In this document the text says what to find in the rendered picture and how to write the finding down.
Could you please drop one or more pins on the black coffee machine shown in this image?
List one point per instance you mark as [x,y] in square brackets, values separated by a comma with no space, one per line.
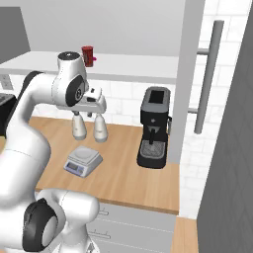
[154,131]

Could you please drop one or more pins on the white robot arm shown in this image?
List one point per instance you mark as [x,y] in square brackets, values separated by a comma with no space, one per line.
[26,148]

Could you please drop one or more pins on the dark grey tall cabinet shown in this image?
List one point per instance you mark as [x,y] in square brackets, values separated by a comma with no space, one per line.
[230,148]

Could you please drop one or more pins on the grey digital scale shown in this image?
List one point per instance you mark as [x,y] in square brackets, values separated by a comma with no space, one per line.
[83,160]

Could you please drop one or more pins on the dark grey cabinet door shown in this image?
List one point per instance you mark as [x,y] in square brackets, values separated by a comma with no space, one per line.
[12,33]

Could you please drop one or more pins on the white wall socket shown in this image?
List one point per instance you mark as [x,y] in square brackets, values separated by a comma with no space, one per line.
[6,82]

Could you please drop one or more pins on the white wall cabinet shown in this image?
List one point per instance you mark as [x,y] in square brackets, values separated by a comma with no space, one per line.
[131,39]

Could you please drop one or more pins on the black appliance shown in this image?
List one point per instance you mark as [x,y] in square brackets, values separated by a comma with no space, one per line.
[7,113]

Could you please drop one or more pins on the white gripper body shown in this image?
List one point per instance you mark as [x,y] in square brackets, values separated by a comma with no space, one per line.
[95,106]

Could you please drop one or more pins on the grey drawer front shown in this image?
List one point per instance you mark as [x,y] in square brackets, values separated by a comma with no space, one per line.
[141,217]
[108,247]
[138,237]

